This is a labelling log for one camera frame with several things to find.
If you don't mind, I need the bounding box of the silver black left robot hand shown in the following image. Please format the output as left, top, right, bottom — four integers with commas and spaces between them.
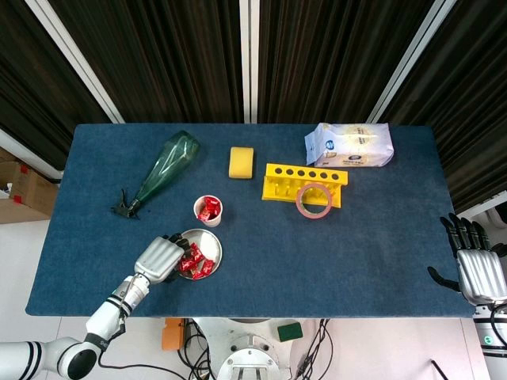
133, 233, 190, 285

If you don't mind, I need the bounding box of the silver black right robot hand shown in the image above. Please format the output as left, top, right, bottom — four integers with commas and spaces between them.
426, 212, 507, 305

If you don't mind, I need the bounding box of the round steel plate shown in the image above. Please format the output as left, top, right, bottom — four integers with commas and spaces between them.
170, 228, 223, 282

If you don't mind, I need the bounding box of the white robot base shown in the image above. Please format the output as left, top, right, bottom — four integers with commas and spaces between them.
193, 317, 318, 380

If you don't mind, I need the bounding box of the white paper cup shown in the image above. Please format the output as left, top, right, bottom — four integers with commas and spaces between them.
193, 194, 224, 229

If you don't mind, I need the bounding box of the orange box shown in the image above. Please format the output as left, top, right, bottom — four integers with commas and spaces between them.
161, 317, 187, 352

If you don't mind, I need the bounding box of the green plastic spray bottle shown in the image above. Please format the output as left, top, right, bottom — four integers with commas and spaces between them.
110, 130, 200, 220

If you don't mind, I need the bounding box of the blue table cloth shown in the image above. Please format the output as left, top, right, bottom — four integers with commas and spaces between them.
25, 123, 475, 320

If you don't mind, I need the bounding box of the yellow sponge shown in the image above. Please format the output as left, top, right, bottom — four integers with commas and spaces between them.
228, 146, 255, 181

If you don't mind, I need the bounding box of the yellow test tube rack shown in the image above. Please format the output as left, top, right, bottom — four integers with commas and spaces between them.
261, 162, 350, 208

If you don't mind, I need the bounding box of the brown cardboard box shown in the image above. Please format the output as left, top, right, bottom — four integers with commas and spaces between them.
0, 148, 60, 226

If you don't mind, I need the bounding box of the green block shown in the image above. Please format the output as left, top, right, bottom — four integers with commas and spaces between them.
276, 322, 304, 344

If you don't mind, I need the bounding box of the red tape roll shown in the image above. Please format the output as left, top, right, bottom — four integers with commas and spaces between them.
296, 182, 333, 219

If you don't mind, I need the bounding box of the dark pleated curtain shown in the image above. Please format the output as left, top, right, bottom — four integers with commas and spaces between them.
257, 0, 435, 124
378, 0, 507, 215
0, 0, 112, 169
49, 0, 245, 124

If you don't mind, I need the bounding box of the tissue pack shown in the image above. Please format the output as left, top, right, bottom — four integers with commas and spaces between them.
303, 122, 395, 168

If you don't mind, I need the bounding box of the black cable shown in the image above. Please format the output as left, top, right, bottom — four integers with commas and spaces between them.
96, 344, 199, 380
486, 302, 507, 352
295, 318, 332, 380
176, 320, 217, 380

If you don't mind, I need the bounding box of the white floor rail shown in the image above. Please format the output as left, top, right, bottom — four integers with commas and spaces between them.
0, 128, 64, 180
455, 192, 507, 217

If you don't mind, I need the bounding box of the white frame post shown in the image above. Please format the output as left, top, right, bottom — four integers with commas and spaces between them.
24, 0, 126, 124
238, 0, 261, 124
366, 0, 448, 124

